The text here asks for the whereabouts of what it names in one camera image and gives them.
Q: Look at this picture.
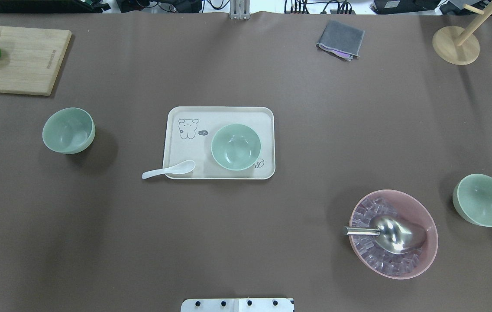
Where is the green bowl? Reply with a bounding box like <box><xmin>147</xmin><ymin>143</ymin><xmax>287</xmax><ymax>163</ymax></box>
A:
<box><xmin>210</xmin><ymin>124</ymin><xmax>261</xmax><ymax>171</ymax></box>
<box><xmin>453</xmin><ymin>173</ymin><xmax>492</xmax><ymax>227</ymax></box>
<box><xmin>42</xmin><ymin>108</ymin><xmax>96</xmax><ymax>154</ymax></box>

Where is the green bowl on tray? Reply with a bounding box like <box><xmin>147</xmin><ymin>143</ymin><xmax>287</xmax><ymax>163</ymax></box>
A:
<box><xmin>210</xmin><ymin>124</ymin><xmax>261</xmax><ymax>171</ymax></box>

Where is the cream tray with bear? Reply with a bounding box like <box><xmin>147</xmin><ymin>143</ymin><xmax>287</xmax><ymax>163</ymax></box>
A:
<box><xmin>162</xmin><ymin>106</ymin><xmax>276</xmax><ymax>180</ymax></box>

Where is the white ceramic spoon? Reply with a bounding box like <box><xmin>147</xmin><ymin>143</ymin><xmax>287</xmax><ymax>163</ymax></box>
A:
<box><xmin>141</xmin><ymin>160</ymin><xmax>196</xmax><ymax>180</ymax></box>

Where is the grey folded cloth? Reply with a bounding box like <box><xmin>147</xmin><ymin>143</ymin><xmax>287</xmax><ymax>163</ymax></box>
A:
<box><xmin>317</xmin><ymin>20</ymin><xmax>365</xmax><ymax>62</ymax></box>

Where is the pink bowl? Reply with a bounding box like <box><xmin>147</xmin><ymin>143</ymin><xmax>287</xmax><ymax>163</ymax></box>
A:
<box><xmin>348</xmin><ymin>189</ymin><xmax>439</xmax><ymax>279</ymax></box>

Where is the metal ice scoop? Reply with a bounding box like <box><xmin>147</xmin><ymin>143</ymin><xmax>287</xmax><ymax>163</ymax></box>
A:
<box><xmin>342</xmin><ymin>215</ymin><xmax>427</xmax><ymax>254</ymax></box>

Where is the bamboo cutting board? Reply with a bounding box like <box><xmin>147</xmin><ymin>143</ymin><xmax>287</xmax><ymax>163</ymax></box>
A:
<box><xmin>0</xmin><ymin>26</ymin><xmax>72</xmax><ymax>96</ymax></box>

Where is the wooden mug tree stand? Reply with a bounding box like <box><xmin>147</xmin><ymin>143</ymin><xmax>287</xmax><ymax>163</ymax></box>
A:
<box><xmin>432</xmin><ymin>2</ymin><xmax>492</xmax><ymax>65</ymax></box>

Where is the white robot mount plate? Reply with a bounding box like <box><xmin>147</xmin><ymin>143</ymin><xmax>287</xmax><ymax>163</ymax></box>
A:
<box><xmin>180</xmin><ymin>298</ymin><xmax>295</xmax><ymax>312</ymax></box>

